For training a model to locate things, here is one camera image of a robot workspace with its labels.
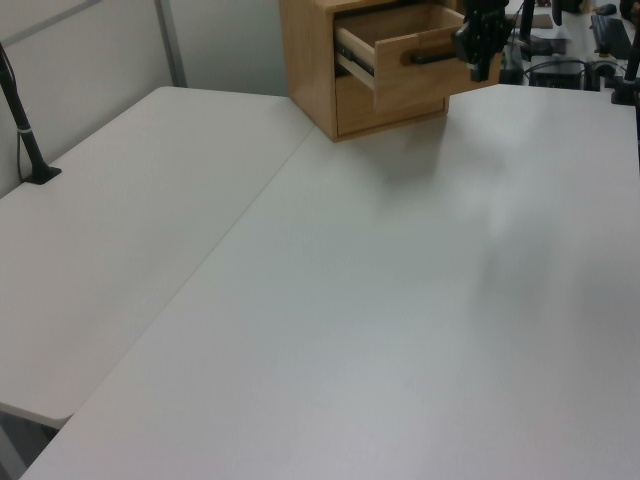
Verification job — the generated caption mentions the wooden drawer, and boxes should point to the wooden drawer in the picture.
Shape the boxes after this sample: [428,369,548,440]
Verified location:
[333,4,503,111]

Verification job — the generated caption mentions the black camera stand pole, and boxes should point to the black camera stand pole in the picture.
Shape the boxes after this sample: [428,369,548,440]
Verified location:
[0,42,63,187]

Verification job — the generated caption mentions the black clamp stand pole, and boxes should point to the black clamp stand pole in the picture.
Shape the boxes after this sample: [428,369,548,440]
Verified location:
[608,24,640,106]

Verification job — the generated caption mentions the grey metal partition frame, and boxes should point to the grey metal partition frame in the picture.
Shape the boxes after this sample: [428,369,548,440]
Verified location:
[0,0,188,88]

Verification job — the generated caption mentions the black monitor stand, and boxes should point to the black monitor stand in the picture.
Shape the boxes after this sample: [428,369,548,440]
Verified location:
[509,0,556,64]

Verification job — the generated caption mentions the wooden drawer cabinet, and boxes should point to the wooden drawer cabinet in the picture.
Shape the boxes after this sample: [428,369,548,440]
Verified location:
[278,0,469,143]

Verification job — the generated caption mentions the black drawer handle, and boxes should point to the black drawer handle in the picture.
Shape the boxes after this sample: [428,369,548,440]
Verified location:
[410,45,459,66]

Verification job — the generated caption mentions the black computer keyboard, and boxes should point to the black computer keyboard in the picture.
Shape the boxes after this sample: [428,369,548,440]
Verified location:
[590,13,635,56]

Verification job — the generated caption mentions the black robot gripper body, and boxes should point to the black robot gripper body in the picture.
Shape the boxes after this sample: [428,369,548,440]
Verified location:
[451,0,512,64]

